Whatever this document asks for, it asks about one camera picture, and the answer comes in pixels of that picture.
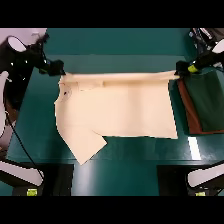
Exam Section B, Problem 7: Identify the dark green garment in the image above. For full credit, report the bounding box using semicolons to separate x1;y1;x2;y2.
184;70;224;133

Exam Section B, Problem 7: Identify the black cable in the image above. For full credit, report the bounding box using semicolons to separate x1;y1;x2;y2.
5;114;45;179

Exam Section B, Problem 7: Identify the orange garment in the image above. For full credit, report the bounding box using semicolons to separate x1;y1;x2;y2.
176;77;224;136

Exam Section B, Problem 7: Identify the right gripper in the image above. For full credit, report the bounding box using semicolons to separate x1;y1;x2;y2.
175;60;192;80

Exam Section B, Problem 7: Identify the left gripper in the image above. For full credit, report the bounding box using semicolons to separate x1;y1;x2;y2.
47;59;66;77

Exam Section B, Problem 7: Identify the cream T-shirt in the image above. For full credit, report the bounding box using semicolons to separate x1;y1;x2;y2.
53;70;181;166

